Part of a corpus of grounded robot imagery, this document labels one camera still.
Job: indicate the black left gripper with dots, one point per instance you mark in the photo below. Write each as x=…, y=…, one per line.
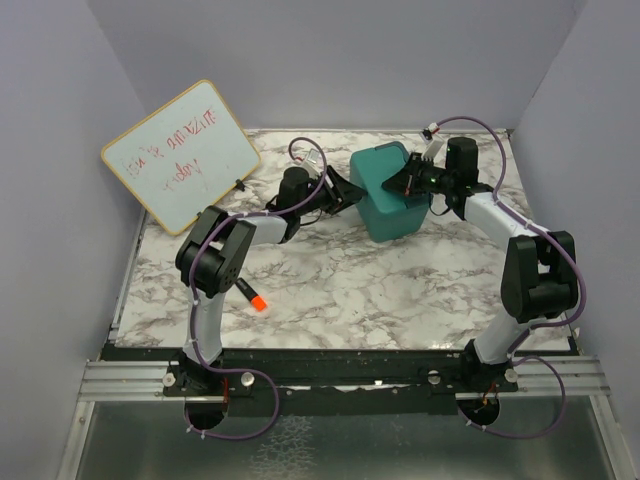
x=342, y=194

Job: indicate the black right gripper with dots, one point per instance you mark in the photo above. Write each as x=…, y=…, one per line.
x=404, y=183

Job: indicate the teal medicine kit box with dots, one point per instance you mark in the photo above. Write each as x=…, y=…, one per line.
x=387, y=216

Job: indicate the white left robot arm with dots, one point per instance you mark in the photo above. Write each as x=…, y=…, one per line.
x=211, y=258

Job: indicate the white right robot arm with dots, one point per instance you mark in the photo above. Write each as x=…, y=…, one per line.
x=538, y=282

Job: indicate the black orange highlighter marker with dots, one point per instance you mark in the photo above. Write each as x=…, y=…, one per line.
x=251, y=295

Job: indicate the yellow framed whiteboard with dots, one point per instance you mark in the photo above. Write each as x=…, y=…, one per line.
x=184, y=157

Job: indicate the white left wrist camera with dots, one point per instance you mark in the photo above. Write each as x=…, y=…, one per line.
x=312, y=163

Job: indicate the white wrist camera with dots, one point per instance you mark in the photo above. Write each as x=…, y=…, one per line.
x=434, y=142
x=312, y=163

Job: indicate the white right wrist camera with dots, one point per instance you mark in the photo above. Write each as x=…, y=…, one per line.
x=434, y=142

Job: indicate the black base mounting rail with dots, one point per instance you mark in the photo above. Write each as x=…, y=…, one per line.
x=257, y=382

